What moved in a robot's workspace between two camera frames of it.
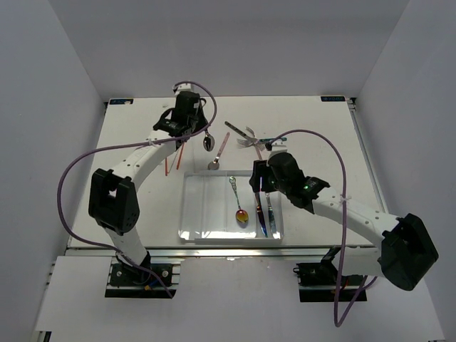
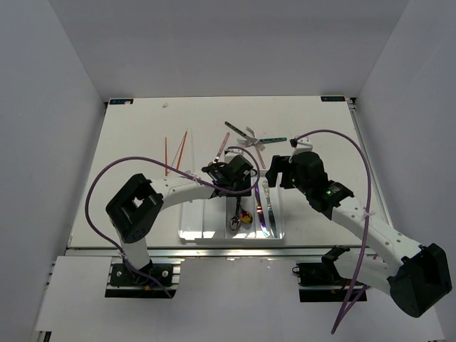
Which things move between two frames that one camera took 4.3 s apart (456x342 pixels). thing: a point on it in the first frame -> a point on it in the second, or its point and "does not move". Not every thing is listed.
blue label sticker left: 121,101 does not move
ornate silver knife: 276,234 does not move
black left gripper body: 198,122 -> 241,186
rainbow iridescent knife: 261,214 does not move
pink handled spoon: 214,164 does not move
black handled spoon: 209,142 -> 235,222
